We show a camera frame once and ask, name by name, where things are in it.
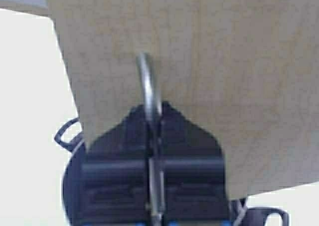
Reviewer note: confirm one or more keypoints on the large grey cooking pot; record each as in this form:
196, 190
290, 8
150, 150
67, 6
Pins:
240, 213

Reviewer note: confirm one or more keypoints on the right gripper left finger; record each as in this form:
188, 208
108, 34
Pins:
113, 181

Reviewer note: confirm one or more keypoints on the door handle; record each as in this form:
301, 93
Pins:
153, 116

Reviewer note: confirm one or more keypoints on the cabinet door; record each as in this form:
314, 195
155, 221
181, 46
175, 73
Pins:
246, 71

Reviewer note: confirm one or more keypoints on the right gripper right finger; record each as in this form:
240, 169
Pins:
194, 172

